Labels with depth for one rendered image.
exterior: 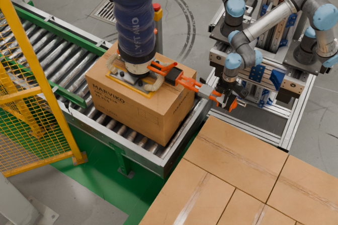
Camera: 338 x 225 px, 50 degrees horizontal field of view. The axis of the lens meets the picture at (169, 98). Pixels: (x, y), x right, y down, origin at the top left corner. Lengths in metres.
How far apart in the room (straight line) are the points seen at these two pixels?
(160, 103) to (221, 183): 0.65
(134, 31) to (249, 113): 1.49
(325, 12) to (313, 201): 1.20
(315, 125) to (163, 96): 1.66
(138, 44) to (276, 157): 1.20
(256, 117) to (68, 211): 1.66
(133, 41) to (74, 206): 1.51
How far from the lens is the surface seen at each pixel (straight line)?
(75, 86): 2.85
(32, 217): 2.90
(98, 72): 2.36
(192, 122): 2.50
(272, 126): 3.06
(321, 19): 1.84
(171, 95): 2.21
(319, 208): 2.49
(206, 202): 2.34
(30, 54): 2.07
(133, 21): 1.87
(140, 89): 2.22
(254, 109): 3.11
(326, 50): 2.14
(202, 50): 3.74
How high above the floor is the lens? 2.75
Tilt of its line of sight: 55 degrees down
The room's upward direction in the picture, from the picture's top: 1 degrees counter-clockwise
